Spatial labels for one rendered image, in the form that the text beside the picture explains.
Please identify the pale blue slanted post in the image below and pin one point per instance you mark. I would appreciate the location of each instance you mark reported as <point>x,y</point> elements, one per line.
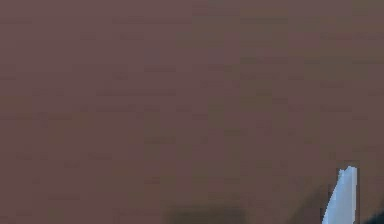
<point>344,200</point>

